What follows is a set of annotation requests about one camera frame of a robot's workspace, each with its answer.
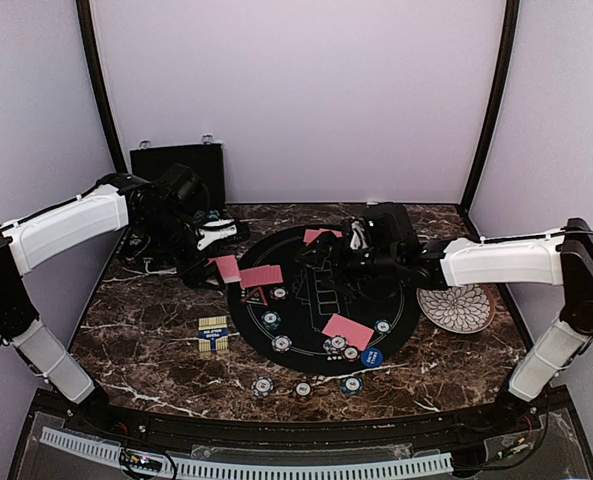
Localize green chips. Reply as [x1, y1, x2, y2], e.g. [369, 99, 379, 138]
[261, 311, 281, 331]
[374, 319, 392, 335]

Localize brown white chip stack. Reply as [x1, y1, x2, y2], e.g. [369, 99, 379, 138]
[292, 382, 312, 401]

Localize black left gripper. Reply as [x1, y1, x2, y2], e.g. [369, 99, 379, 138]
[139, 209, 226, 290]

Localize red backed card deck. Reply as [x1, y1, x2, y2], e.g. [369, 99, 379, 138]
[212, 255, 241, 284]

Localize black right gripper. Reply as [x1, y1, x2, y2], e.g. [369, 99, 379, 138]
[295, 230, 401, 298]

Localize blue small blind button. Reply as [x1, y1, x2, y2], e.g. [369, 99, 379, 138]
[361, 347, 384, 368]

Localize round black poker mat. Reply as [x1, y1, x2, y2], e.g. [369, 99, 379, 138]
[228, 226, 421, 376]

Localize white slotted cable duct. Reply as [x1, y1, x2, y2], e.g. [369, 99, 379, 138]
[39, 425, 454, 479]

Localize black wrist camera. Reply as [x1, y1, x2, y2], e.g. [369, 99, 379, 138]
[362, 202, 420, 252]
[157, 163, 203, 206]

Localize red card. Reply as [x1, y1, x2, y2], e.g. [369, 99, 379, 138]
[240, 265, 283, 289]
[322, 314, 375, 351]
[303, 228, 343, 247]

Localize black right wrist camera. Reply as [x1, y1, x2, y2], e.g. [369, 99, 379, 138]
[362, 202, 420, 252]

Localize green chip row right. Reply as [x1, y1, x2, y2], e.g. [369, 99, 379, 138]
[192, 210, 221, 225]

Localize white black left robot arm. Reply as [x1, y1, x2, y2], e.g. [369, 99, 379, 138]
[0, 165, 237, 436]

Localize brown chips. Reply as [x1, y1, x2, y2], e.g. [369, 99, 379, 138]
[270, 286, 289, 301]
[342, 346, 361, 363]

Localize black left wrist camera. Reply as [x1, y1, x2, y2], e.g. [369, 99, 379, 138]
[157, 163, 203, 206]

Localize floral patterned ceramic plate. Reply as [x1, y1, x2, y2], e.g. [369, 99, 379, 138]
[416, 284, 495, 334]

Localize blue white chip stack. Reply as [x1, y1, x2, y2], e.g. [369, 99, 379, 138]
[252, 376, 274, 398]

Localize green blue chip stack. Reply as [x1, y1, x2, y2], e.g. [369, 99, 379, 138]
[340, 376, 364, 396]

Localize blue gold card box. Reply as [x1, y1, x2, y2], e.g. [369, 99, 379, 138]
[198, 316, 229, 353]

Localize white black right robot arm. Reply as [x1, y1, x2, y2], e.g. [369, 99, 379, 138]
[296, 214, 593, 434]

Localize black poker chip case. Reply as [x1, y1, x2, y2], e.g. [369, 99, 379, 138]
[118, 141, 227, 275]

